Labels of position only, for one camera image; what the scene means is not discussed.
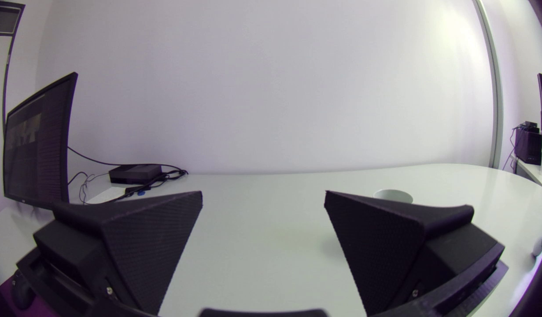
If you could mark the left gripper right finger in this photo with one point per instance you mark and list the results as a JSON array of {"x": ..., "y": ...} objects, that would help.
[{"x": 385, "y": 246}]

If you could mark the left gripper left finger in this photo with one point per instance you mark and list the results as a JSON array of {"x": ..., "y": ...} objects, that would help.
[{"x": 138, "y": 246}]

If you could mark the black power brick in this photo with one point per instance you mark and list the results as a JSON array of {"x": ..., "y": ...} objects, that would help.
[{"x": 134, "y": 173}]

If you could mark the black box device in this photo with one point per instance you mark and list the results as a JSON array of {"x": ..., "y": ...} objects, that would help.
[{"x": 528, "y": 146}]

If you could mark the white mug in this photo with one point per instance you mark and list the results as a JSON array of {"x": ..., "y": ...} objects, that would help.
[{"x": 393, "y": 195}]

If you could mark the black computer mouse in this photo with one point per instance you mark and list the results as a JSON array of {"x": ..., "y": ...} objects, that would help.
[{"x": 22, "y": 293}]

